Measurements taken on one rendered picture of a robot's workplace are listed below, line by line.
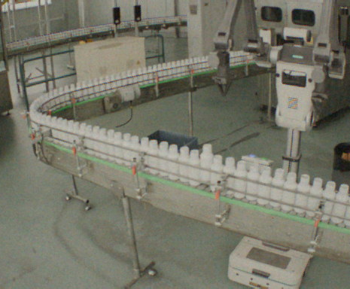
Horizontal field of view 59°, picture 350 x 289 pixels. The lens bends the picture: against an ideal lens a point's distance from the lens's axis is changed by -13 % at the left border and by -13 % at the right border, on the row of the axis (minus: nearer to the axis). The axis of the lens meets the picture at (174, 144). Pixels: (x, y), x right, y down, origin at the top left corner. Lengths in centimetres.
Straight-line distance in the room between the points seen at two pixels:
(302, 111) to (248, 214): 69
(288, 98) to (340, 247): 88
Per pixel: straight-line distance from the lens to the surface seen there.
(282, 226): 152
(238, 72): 434
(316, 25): 495
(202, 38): 758
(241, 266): 234
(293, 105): 194
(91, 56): 563
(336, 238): 149
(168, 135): 241
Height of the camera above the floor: 185
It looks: 24 degrees down
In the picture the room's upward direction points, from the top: 3 degrees counter-clockwise
